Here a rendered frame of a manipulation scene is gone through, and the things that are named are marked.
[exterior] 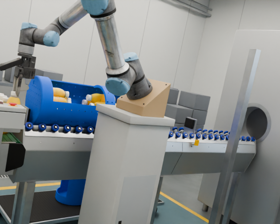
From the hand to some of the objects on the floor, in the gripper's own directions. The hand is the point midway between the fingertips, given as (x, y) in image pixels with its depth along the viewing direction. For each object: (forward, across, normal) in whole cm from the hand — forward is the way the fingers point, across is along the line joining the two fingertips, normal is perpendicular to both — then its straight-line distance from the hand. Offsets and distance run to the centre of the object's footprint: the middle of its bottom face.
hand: (15, 93), depth 161 cm
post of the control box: (+114, -12, +9) cm, 115 cm away
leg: (+115, +9, -116) cm, 164 cm away
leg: (+115, +9, -215) cm, 244 cm away
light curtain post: (+115, -17, -160) cm, 198 cm away
